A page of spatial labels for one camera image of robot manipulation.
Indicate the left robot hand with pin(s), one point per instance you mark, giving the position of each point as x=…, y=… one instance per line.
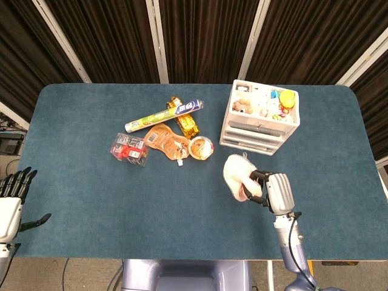
x=9, y=200

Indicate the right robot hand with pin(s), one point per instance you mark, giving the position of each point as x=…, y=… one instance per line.
x=280, y=191

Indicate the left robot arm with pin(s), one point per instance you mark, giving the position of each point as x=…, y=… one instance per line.
x=3, y=257

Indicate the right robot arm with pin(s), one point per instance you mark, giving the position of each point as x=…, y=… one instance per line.
x=292, y=248

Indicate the black equipment box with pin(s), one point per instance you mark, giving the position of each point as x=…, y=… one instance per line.
x=10, y=144

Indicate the white plastic drawer unit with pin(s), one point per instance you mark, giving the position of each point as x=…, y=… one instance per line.
x=260, y=118

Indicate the clear box with red items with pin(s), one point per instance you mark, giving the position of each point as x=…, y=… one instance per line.
x=129, y=149

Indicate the cling film roll box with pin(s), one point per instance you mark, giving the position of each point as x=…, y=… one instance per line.
x=163, y=114

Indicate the blue table mat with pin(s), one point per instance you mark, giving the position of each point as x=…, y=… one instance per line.
x=194, y=182

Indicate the round cup with foil lid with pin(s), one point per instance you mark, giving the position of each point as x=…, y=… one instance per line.
x=200, y=147

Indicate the brown wooden beads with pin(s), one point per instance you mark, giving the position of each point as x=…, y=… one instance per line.
x=242, y=106

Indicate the yellow round toy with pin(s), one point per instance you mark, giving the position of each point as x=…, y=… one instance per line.
x=287, y=98

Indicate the gold foil snack packet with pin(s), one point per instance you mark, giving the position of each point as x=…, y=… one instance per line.
x=186, y=121

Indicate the brown spouted sauce pouch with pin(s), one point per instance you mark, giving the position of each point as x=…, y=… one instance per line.
x=166, y=142

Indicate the robot torso base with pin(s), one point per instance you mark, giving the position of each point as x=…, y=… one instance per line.
x=186, y=275

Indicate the dark pleated curtain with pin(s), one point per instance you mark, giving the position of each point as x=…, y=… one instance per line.
x=200, y=39

